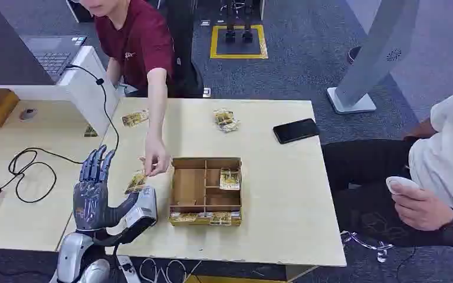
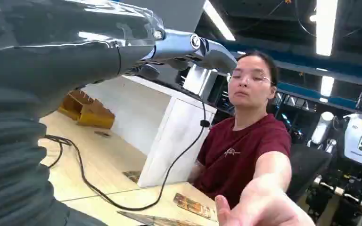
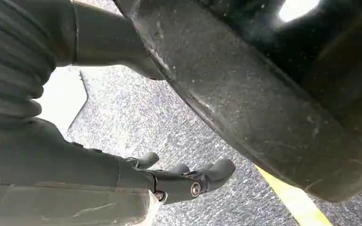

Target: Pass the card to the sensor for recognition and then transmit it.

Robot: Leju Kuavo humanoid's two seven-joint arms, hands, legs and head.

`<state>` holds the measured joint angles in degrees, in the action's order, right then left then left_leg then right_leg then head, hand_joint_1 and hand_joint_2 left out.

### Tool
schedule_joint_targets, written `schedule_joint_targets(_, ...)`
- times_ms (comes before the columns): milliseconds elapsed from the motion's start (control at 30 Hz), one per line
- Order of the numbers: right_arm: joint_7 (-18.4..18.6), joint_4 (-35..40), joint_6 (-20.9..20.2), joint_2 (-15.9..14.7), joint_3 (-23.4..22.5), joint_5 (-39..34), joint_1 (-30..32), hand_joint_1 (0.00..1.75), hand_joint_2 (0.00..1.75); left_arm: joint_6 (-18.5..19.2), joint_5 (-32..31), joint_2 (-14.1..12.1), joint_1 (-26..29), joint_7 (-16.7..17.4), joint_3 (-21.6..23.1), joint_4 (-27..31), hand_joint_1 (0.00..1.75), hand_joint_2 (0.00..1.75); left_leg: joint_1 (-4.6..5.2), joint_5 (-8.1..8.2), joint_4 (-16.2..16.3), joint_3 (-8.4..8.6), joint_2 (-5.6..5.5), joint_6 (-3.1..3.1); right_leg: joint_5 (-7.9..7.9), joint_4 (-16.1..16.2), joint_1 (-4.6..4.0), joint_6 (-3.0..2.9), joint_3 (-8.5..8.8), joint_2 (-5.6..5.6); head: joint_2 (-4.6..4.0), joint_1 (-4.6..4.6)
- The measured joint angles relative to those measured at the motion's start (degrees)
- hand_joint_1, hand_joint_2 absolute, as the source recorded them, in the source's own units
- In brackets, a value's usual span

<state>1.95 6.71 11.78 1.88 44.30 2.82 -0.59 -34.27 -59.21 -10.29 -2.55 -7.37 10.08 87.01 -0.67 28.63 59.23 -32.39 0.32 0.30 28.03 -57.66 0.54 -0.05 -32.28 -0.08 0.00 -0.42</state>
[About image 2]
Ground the wooden card box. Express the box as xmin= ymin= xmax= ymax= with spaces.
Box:
xmin=58 ymin=89 xmax=116 ymax=130

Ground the ribbed grey left arm sleeve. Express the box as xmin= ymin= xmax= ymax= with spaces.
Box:
xmin=0 ymin=86 xmax=108 ymax=226

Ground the black chair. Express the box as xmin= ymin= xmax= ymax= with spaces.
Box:
xmin=285 ymin=143 xmax=333 ymax=203

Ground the person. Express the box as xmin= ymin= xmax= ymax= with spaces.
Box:
xmin=187 ymin=50 xmax=316 ymax=226

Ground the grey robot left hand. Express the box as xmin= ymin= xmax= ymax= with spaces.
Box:
xmin=0 ymin=0 xmax=239 ymax=121

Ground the person's left hand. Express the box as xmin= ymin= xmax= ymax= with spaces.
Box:
xmin=214 ymin=182 xmax=316 ymax=226

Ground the white humanoid robot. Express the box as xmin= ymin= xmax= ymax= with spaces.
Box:
xmin=305 ymin=90 xmax=362 ymax=226

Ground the wide ceiling light panel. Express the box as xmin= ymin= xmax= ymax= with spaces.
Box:
xmin=314 ymin=0 xmax=339 ymax=57

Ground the white partition panel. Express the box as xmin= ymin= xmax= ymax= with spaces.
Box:
xmin=81 ymin=74 xmax=218 ymax=188

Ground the long ceiling light strip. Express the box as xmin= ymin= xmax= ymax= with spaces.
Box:
xmin=203 ymin=0 xmax=236 ymax=42

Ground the black cable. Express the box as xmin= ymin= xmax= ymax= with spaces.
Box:
xmin=43 ymin=96 xmax=212 ymax=212

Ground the small ceiling light panel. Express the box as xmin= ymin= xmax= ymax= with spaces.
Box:
xmin=320 ymin=75 xmax=335 ymax=98

